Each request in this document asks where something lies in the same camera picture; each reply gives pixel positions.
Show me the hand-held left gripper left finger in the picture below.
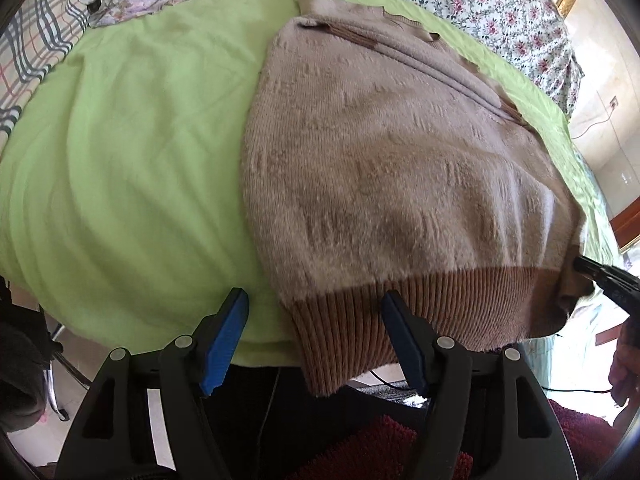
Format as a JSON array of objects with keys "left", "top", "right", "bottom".
[{"left": 60, "top": 287, "right": 251, "bottom": 480}]

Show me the beige knit sweater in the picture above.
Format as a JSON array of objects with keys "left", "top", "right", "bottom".
[{"left": 240, "top": 0, "right": 588, "bottom": 397}]

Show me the pale blue bed sheet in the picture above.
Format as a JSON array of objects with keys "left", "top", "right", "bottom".
[{"left": 522, "top": 297, "right": 623, "bottom": 393}]

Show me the thin socket cable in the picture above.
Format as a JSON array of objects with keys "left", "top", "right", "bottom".
[{"left": 570, "top": 109, "right": 615, "bottom": 140}]

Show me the light green blanket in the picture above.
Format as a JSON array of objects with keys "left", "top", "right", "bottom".
[{"left": 0, "top": 0, "right": 623, "bottom": 368}]

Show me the brown wooden furniture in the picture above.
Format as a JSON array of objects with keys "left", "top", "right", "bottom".
[{"left": 612, "top": 204, "right": 640, "bottom": 252}]

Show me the person's right hand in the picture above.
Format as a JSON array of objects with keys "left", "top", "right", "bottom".
[{"left": 607, "top": 327, "right": 640, "bottom": 407}]

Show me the dark red fuzzy cloth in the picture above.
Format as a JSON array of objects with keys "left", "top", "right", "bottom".
[{"left": 285, "top": 399, "right": 631, "bottom": 480}]

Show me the dark chair with metal frame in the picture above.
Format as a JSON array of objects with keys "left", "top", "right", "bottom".
[{"left": 0, "top": 275, "right": 93, "bottom": 431}]

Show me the white rose print quilt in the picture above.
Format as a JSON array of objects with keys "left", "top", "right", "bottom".
[{"left": 265, "top": 0, "right": 586, "bottom": 121}]

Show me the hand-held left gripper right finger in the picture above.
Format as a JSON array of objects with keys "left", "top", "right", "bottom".
[{"left": 381, "top": 290, "right": 576, "bottom": 480}]

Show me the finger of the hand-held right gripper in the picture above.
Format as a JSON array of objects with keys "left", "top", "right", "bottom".
[{"left": 572, "top": 256, "right": 621, "bottom": 296}]

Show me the plaid quilt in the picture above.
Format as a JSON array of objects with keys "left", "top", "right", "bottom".
[{"left": 0, "top": 0, "right": 98, "bottom": 136}]

